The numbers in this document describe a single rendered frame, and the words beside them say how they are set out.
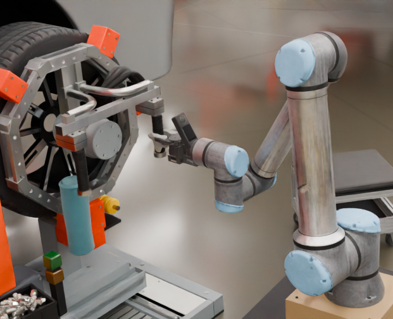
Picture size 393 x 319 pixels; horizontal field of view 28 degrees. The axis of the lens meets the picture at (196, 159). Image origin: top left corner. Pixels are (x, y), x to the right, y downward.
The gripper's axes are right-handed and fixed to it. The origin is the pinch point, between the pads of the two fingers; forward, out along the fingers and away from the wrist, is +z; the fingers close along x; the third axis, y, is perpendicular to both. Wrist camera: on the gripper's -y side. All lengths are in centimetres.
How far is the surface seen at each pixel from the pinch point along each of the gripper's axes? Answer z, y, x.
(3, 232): 4, 11, -61
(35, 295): -10, 27, -63
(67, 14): 57, -30, 15
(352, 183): -24, 49, 88
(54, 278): -11, 24, -57
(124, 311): 20, 77, -6
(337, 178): -16, 49, 89
